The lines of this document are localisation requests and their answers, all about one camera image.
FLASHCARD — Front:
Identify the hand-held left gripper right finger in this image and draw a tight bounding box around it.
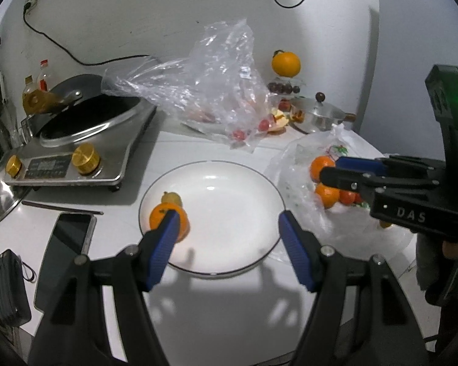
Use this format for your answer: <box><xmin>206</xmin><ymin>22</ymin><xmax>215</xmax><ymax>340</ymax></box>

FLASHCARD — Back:
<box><xmin>278</xmin><ymin>210</ymin><xmax>430</xmax><ymax>366</ymax></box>

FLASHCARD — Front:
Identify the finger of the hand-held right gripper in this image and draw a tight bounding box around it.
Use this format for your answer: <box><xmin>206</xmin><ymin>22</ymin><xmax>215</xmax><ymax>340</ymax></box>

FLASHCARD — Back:
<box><xmin>335</xmin><ymin>153</ymin><xmax>449</xmax><ymax>178</ymax></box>
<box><xmin>319</xmin><ymin>167</ymin><xmax>441</xmax><ymax>199</ymax></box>

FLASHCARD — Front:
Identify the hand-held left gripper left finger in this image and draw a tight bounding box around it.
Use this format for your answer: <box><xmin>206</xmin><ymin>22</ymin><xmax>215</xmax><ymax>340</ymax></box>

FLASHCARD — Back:
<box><xmin>28</xmin><ymin>209</ymin><xmax>182</xmax><ymax>366</ymax></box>

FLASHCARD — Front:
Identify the printed white plastic bag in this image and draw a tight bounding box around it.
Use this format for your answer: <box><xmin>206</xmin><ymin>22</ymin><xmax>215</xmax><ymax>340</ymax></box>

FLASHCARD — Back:
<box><xmin>263</xmin><ymin>124</ymin><xmax>416</xmax><ymax>264</ymax></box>

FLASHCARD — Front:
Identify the small yellow citrus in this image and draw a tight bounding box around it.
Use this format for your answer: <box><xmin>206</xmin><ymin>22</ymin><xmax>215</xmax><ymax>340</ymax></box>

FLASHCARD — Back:
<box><xmin>161</xmin><ymin>191</ymin><xmax>184</xmax><ymax>207</ymax></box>

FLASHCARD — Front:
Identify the white plate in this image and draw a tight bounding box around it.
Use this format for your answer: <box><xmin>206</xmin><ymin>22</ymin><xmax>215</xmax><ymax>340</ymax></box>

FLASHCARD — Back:
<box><xmin>138</xmin><ymin>160</ymin><xmax>287</xmax><ymax>275</ymax></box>

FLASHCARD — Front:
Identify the steel pot lid brown knob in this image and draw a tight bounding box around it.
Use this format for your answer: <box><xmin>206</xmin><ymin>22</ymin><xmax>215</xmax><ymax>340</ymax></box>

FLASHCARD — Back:
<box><xmin>290</xmin><ymin>91</ymin><xmax>346</xmax><ymax>120</ymax></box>

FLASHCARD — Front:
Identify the orange peel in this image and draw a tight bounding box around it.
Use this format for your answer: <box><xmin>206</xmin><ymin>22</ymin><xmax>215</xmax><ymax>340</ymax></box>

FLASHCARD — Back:
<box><xmin>269</xmin><ymin>109</ymin><xmax>291</xmax><ymax>134</ymax></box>

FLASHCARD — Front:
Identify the steel induction cooker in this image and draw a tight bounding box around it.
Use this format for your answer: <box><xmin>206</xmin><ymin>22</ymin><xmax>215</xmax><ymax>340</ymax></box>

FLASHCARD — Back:
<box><xmin>4</xmin><ymin>103</ymin><xmax>158</xmax><ymax>193</ymax></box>

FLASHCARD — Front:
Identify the black smartphone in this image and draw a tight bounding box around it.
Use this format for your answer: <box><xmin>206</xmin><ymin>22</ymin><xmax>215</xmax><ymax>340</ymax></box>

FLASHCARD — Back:
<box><xmin>34</xmin><ymin>212</ymin><xmax>98</xmax><ymax>313</ymax></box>

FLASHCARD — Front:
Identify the clear box of dark berries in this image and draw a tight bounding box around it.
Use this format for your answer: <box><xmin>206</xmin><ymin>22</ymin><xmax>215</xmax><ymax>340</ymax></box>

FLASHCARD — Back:
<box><xmin>266</xmin><ymin>76</ymin><xmax>306</xmax><ymax>96</ymax></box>

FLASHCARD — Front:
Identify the thin dark stick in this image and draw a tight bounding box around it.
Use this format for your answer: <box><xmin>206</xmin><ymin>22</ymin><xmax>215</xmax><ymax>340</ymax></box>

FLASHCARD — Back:
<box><xmin>22</xmin><ymin>199</ymin><xmax>104</xmax><ymax>216</ymax></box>

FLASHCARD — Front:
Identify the large gold knob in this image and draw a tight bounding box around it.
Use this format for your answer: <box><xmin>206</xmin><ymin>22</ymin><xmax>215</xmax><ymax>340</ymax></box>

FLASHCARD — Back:
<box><xmin>72</xmin><ymin>144</ymin><xmax>100</xmax><ymax>176</ymax></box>

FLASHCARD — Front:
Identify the large orange with stem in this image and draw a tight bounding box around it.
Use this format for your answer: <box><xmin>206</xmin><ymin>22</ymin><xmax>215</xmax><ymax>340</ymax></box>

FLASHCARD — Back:
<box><xmin>272</xmin><ymin>49</ymin><xmax>301</xmax><ymax>79</ymax></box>

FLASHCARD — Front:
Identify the steel wok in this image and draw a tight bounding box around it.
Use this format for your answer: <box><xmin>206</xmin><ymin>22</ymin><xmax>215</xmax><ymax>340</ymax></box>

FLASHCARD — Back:
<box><xmin>30</xmin><ymin>74</ymin><xmax>146</xmax><ymax>147</ymax></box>

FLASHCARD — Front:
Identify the black power bank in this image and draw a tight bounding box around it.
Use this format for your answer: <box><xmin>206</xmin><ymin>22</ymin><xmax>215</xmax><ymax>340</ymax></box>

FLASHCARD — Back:
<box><xmin>0</xmin><ymin>249</ymin><xmax>37</xmax><ymax>328</ymax></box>

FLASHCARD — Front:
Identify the clear plastic bag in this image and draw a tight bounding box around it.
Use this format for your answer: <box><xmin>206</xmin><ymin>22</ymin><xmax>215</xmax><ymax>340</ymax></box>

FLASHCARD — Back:
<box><xmin>101</xmin><ymin>17</ymin><xmax>271</xmax><ymax>153</ymax></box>

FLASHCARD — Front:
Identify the small gold knob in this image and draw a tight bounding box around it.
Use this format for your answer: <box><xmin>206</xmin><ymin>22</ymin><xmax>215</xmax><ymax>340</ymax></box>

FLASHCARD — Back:
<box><xmin>5</xmin><ymin>156</ymin><xmax>23</xmax><ymax>178</ymax></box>

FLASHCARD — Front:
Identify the steel wok lid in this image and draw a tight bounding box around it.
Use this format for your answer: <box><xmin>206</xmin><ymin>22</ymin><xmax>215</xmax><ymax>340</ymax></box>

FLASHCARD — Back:
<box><xmin>0</xmin><ymin>160</ymin><xmax>33</xmax><ymax>229</ymax></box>

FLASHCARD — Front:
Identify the yellow oil bottle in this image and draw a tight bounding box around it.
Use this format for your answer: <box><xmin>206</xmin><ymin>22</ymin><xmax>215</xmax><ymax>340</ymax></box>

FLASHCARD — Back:
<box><xmin>23</xmin><ymin>76</ymin><xmax>51</xmax><ymax>116</ymax></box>

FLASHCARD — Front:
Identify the red cap bottle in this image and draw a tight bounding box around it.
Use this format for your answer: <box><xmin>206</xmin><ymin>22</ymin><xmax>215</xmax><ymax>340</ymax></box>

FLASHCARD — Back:
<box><xmin>38</xmin><ymin>60</ymin><xmax>50</xmax><ymax>92</ymax></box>

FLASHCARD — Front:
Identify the black power cable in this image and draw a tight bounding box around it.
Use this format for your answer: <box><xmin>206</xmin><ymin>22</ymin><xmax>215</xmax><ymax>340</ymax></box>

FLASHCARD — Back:
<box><xmin>22</xmin><ymin>2</ymin><xmax>161</xmax><ymax>65</ymax></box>

